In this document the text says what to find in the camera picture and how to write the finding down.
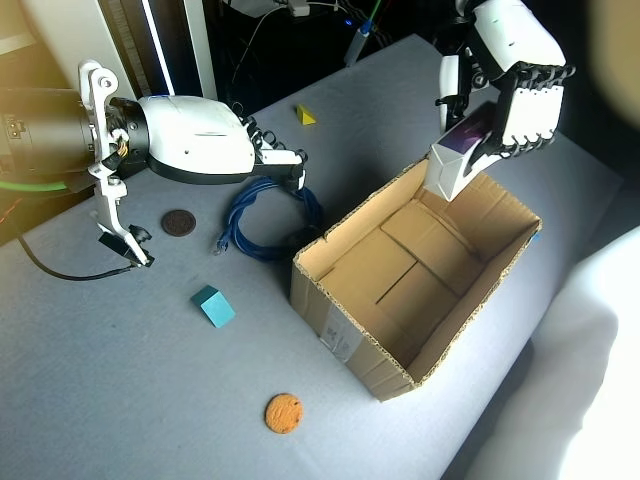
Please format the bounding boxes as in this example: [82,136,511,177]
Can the white frame with light strip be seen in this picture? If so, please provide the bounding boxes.
[19,0,221,129]

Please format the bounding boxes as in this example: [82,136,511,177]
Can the open brown cardboard box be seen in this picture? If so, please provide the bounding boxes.
[289,148,544,404]

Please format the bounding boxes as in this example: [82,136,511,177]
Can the white power adapter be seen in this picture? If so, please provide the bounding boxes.
[227,0,314,19]

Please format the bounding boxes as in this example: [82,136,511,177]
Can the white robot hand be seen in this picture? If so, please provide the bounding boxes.
[433,0,576,161]
[135,94,309,194]

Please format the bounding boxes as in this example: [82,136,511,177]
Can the orange round cookie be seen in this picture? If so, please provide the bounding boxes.
[264,393,305,435]

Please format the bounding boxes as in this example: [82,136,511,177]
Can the teal block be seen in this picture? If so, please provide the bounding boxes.
[189,284,237,330]

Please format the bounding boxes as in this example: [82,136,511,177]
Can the dark chocolate cookie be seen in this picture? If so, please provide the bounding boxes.
[160,208,197,237]

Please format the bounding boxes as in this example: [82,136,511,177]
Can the purple and white carton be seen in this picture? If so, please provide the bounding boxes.
[422,99,496,204]

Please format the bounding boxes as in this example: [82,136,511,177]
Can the white robot body shell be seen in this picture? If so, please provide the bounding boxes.
[439,234,640,480]

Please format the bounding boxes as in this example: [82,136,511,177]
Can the blue cable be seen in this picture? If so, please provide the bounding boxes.
[213,175,326,264]

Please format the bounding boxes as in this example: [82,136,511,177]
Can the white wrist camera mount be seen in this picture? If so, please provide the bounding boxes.
[78,59,155,269]

